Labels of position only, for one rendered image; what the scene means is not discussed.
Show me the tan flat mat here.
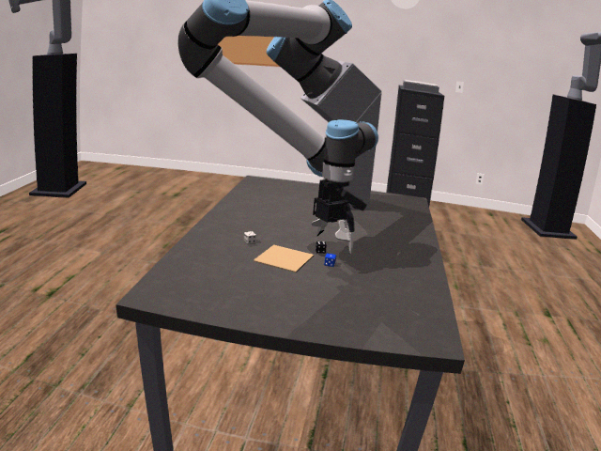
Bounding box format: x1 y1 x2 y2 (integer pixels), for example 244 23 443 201
254 245 313 272

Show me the blue die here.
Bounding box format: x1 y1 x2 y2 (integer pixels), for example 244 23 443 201
324 254 336 267

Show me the white die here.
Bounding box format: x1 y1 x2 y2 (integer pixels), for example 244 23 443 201
244 231 256 243

